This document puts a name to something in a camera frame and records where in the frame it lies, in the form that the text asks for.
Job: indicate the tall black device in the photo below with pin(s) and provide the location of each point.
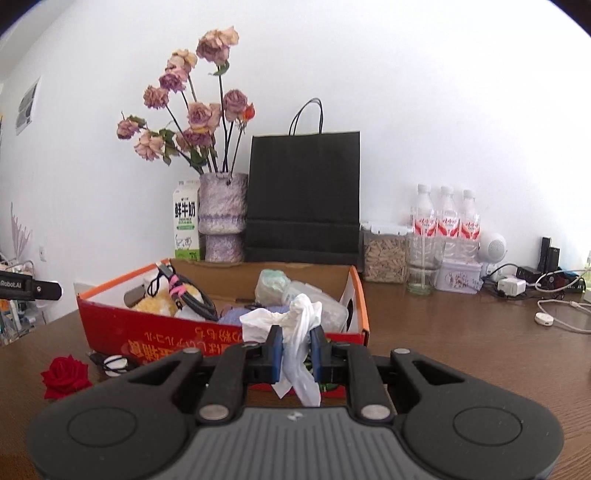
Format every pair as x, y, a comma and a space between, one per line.
545, 251

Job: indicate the black paper bag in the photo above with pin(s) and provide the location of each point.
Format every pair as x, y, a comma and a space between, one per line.
302, 198

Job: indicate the white round speaker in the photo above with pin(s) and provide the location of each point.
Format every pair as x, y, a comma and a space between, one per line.
494, 247

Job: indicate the wall poster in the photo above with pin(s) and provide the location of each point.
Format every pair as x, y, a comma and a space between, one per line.
27, 106

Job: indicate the clear drinking glass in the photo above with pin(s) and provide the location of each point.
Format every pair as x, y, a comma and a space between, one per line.
422, 281

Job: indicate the white green milk carton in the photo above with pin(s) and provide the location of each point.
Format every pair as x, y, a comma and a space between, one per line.
184, 230

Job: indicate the yellow plush toy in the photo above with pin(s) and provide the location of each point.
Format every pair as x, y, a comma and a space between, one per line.
157, 304

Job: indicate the purple textured vase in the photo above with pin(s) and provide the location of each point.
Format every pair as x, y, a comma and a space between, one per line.
221, 207

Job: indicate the small white power adapter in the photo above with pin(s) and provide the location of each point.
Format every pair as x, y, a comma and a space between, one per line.
512, 286

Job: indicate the purple woven cloth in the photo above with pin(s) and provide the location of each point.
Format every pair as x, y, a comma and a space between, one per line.
235, 316

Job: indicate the white tissue box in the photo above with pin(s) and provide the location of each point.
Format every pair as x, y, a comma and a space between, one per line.
457, 277

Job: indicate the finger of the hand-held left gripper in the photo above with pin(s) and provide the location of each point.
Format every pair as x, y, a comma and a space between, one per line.
48, 290

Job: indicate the dried pink roses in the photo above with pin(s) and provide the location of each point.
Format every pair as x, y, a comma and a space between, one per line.
199, 115

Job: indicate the flat black box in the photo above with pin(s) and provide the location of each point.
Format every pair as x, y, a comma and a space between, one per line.
528, 272

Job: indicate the white tissue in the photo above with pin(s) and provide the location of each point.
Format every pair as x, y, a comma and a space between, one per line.
300, 364

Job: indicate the pink dried grass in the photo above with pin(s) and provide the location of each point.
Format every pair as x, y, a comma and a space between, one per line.
21, 235

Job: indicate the red rose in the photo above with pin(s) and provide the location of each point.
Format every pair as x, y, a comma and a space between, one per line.
64, 374

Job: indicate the clear plastic bag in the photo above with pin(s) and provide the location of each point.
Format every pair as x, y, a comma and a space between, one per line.
270, 286

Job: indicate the white plush toy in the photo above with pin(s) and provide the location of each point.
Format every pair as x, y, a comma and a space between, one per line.
151, 279

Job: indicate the red cardboard box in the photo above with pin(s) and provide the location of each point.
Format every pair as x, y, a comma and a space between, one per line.
138, 330

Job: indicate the metal storage rack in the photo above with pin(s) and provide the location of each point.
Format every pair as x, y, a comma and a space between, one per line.
14, 318

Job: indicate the clear jar of pellets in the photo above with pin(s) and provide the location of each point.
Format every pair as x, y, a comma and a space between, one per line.
383, 258

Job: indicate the clear plastic container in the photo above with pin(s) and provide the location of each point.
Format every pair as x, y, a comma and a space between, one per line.
330, 314

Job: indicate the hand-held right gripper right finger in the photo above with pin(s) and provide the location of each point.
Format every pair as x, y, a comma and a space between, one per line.
316, 356

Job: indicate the red label water bottle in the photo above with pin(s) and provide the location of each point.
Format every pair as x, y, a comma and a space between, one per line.
447, 219
471, 221
424, 217

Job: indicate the short black device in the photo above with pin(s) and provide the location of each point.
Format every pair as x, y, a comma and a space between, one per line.
554, 258

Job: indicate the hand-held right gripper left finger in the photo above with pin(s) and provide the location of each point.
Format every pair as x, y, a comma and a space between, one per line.
275, 356

